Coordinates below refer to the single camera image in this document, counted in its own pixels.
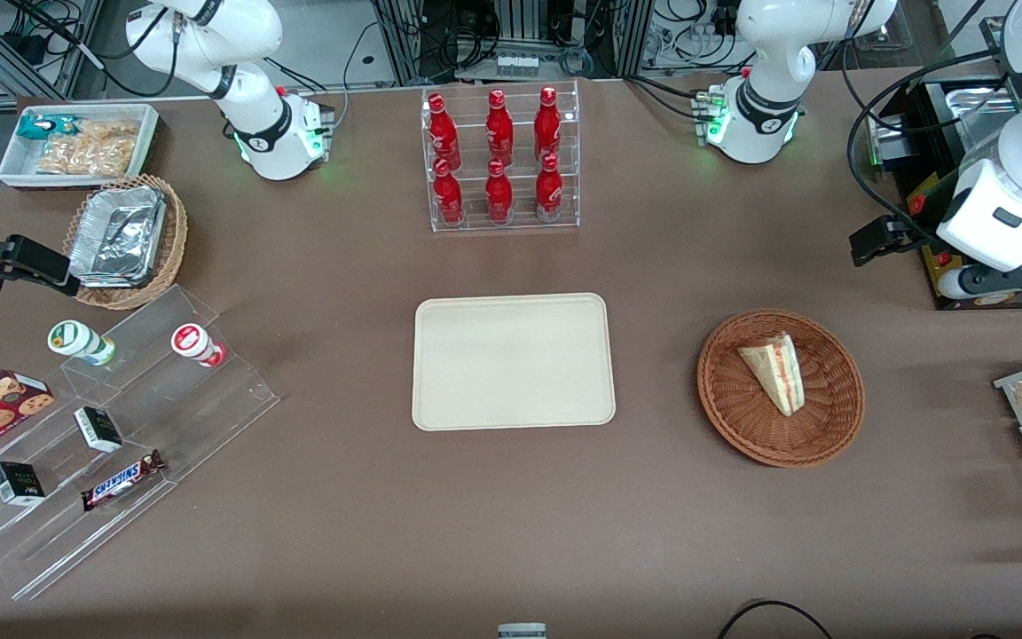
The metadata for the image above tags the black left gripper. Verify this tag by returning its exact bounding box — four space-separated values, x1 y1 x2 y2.
848 217 944 268

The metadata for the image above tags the triangular sandwich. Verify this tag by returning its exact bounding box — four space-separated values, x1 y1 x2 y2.
737 333 806 418

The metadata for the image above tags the oval wicker basket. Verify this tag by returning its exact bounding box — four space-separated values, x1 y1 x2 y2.
63 174 189 311

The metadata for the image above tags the round brown wicker basket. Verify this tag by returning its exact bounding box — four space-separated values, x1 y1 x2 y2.
697 308 866 469

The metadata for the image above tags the beige plastic tray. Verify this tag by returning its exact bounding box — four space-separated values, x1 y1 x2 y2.
412 293 617 432

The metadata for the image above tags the green lid yogurt cup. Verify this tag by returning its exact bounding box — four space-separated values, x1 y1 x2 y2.
47 319 118 367

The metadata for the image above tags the stack of foil trays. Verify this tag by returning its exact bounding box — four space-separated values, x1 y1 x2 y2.
67 185 168 288

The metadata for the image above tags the white rectangular snack bin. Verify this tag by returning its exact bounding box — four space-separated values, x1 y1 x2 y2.
0 103 161 190

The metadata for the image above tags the black food warmer appliance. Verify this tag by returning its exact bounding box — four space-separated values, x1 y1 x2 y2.
866 75 1022 311

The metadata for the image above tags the clear bag of crackers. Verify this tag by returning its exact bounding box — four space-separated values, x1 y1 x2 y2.
35 119 142 177

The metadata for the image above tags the teal snack packet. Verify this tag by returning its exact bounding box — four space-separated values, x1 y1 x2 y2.
17 114 79 142

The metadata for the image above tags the steel warmer pan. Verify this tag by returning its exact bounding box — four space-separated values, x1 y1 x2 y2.
953 84 1014 154

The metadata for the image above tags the red lid yogurt cup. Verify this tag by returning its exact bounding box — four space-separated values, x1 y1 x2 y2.
170 323 227 368

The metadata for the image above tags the small black carton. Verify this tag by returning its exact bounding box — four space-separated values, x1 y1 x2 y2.
0 461 47 507
74 406 124 454

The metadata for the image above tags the clear acrylic stepped display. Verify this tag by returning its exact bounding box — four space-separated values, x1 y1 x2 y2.
0 284 281 602

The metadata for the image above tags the snickers chocolate bar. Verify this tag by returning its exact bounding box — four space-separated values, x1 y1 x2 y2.
81 450 166 512

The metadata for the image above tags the red soda bottle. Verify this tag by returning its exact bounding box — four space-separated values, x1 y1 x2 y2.
485 89 515 166
535 153 565 222
484 159 515 224
432 159 466 226
534 85 563 163
427 93 462 170

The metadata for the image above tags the clear acrylic bottle rack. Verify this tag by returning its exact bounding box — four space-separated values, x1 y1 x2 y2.
421 80 581 233

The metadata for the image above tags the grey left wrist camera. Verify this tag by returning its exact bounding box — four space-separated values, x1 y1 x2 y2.
937 259 1022 304

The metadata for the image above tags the black floor cable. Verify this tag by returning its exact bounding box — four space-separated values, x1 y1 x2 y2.
717 600 835 639

